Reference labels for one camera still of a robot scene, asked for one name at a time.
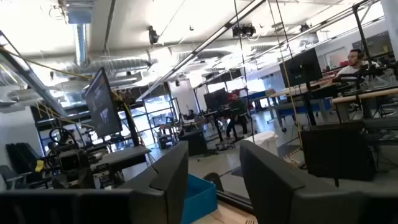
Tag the black desk monitor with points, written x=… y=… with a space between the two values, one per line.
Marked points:
x=102 y=102

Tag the white box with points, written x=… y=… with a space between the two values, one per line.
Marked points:
x=264 y=141

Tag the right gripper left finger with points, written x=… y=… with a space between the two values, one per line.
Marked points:
x=93 y=208

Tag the black station monitor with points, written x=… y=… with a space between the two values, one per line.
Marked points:
x=216 y=99
x=300 y=68

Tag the blue plastic bin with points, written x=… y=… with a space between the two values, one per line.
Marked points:
x=199 y=199

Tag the grey metal frame post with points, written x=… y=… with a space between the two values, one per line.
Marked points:
x=37 y=87

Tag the black ceiling camera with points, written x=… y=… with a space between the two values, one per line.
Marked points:
x=152 y=35
x=244 y=31
x=304 y=28

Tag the black rail clamp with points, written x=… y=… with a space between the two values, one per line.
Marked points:
x=214 y=182

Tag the black equipment case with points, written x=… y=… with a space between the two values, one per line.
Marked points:
x=194 y=141

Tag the black cabinet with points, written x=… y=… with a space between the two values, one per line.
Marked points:
x=337 y=152

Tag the dark grey desk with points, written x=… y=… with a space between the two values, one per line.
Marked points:
x=121 y=157

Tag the wooden workbench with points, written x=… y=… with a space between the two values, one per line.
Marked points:
x=298 y=90
x=367 y=95

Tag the person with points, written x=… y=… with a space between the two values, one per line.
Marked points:
x=189 y=115
x=237 y=113
x=353 y=67

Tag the silver ventilation duct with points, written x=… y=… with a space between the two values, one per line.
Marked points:
x=118 y=63

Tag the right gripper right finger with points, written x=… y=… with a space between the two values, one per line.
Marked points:
x=295 y=205

